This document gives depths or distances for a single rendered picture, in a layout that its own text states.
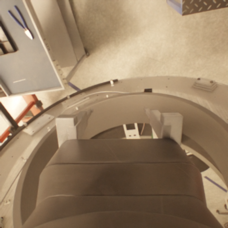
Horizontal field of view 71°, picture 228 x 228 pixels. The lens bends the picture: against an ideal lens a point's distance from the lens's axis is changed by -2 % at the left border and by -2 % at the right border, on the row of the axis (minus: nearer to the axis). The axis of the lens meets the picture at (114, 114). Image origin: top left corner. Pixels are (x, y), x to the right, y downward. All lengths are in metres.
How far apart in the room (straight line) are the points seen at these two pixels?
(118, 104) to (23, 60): 0.63
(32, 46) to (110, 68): 0.85
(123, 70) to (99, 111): 0.82
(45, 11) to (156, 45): 0.92
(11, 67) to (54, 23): 0.44
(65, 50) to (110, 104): 0.66
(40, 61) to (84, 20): 0.68
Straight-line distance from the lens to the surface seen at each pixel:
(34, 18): 1.01
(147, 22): 1.57
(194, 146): 1.18
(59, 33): 1.39
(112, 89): 1.12
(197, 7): 0.98
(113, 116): 1.00
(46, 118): 1.06
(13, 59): 1.20
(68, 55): 1.42
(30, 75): 1.19
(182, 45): 1.66
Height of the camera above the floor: 1.54
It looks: 50 degrees down
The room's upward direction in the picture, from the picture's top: 169 degrees counter-clockwise
